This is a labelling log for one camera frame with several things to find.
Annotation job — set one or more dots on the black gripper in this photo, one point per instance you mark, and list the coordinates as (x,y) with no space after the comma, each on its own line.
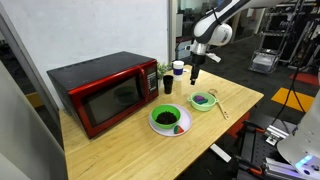
(196,61)

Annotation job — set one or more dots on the red black microwave oven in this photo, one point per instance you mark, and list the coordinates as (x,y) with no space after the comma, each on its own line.
(101,92)

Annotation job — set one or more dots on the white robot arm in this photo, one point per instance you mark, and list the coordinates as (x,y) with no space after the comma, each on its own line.
(212,29)

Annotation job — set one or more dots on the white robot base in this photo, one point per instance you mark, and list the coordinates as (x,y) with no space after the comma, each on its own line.
(301,148)

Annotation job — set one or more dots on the purple toy vegetable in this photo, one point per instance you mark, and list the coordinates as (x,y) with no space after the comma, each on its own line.
(199,99)

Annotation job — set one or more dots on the white blue paper cup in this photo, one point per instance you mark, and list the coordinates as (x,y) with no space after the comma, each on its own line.
(178,70)

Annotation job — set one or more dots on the wooden spoon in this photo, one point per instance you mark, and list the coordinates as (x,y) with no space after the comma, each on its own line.
(224,112)

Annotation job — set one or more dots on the mint green bowl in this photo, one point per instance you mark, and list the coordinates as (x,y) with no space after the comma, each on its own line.
(211,101)

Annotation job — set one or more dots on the black cup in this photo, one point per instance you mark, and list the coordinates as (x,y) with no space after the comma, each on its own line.
(168,82)

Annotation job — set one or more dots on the small green plant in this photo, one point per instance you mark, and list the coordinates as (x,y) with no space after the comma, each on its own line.
(162,68)

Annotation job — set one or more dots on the bright green bowl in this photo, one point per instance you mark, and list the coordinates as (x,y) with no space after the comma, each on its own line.
(165,116)

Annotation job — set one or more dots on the white block on floor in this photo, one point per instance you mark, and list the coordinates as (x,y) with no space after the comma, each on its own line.
(221,153)

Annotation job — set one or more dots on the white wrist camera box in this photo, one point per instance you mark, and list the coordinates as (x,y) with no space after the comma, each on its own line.
(213,57)

